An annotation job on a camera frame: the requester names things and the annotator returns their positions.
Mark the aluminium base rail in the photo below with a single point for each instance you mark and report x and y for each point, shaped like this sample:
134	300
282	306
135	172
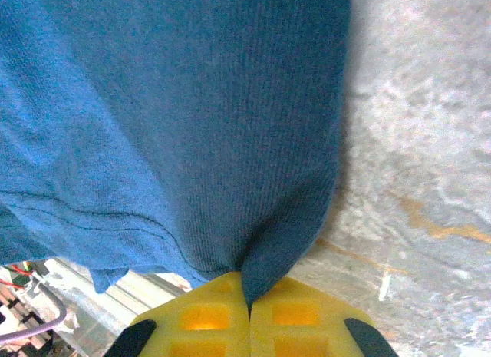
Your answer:
130	291

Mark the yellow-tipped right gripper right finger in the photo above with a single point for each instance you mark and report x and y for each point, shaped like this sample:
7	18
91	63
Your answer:
307	322

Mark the navy blue t-shirt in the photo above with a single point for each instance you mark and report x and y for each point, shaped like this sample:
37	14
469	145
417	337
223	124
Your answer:
172	123

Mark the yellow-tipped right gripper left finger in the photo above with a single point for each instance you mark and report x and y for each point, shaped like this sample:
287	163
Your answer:
207	322

